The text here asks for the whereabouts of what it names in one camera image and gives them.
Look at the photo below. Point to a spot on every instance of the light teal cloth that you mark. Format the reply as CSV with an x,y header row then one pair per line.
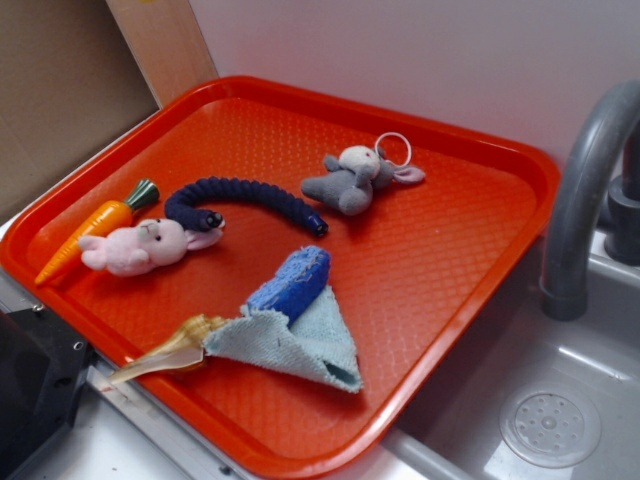
x,y
317,346

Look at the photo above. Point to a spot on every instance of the red plastic tray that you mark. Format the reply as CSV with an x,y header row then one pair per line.
x,y
410,273

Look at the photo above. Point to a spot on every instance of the blue sponge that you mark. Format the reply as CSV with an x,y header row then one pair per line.
x,y
296,284

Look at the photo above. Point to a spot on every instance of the grey plush bunny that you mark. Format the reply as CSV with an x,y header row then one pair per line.
x,y
354,175

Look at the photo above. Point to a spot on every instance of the pink plush bunny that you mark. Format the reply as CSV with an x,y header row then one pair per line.
x,y
153,243

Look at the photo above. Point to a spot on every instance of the tan spiral seashell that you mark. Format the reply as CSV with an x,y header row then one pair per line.
x,y
183,349

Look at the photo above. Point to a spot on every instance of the orange toy carrot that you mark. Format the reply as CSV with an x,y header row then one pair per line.
x,y
104,220

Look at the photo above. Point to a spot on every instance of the grey faucet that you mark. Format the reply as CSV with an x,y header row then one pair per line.
x,y
600,182

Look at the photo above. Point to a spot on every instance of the grey sink basin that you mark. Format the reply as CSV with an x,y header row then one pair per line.
x,y
523,396

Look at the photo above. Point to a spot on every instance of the brown cardboard panel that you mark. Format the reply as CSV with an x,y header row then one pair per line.
x,y
75,75

